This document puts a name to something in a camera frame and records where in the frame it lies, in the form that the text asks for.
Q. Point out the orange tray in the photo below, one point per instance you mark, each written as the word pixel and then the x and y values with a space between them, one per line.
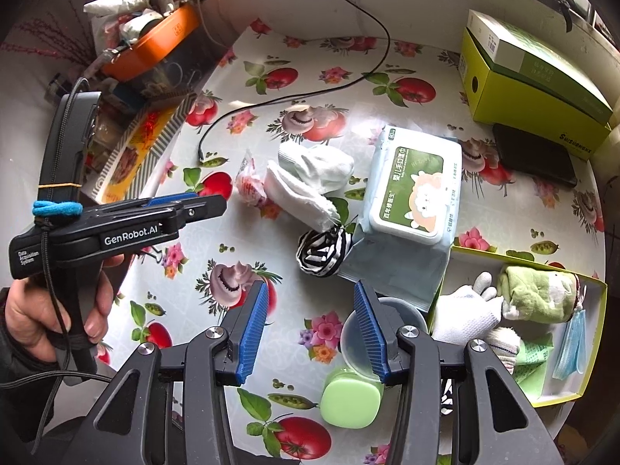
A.
pixel 160 43

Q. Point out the black wallet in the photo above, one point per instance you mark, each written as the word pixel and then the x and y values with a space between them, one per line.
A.
pixel 533 155

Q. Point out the yellow printed cardboard sign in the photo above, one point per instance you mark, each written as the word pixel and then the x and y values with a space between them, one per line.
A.
pixel 140 145

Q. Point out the yellow-green cardboard box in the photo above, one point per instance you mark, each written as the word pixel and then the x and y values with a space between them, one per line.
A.
pixel 508 101

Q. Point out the person's left hand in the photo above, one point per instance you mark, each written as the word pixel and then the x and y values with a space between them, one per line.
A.
pixel 29 305

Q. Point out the round clear plastic container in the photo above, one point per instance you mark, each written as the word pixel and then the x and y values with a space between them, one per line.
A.
pixel 407 315

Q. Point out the yellow-green box lid tray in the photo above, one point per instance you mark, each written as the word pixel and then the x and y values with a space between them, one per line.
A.
pixel 474 264

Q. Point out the blue face mask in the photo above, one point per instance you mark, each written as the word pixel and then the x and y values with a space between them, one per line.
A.
pixel 571 344

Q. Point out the blue wet wipes pack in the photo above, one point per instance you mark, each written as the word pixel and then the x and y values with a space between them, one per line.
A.
pixel 411 189

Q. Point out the small clear red packet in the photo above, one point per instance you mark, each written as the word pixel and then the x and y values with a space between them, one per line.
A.
pixel 249 184

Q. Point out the white red-striped sock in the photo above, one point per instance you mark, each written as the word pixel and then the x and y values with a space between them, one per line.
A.
pixel 503 344

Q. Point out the black and white striped sock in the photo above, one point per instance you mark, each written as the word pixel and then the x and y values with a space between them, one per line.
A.
pixel 324 252
pixel 446 397

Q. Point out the white glove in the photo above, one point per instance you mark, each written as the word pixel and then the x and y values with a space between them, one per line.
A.
pixel 460 315

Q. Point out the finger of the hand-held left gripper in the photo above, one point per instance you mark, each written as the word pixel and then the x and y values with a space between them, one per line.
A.
pixel 169 198
pixel 203 210

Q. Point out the green and white flat box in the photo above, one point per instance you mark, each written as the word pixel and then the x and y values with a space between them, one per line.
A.
pixel 533 58

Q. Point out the white plastic bag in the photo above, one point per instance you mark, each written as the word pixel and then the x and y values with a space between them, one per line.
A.
pixel 111 6

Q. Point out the light green plastic case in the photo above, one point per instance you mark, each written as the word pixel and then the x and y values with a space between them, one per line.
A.
pixel 348 397

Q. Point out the folded white towel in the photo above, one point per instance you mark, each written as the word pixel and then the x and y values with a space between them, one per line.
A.
pixel 300 193

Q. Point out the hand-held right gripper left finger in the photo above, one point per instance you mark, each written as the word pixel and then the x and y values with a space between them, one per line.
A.
pixel 252 334

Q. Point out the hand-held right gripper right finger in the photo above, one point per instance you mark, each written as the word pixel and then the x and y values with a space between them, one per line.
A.
pixel 370 334

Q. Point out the floral vegetable print tablecloth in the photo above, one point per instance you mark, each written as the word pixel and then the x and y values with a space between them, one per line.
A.
pixel 271 121

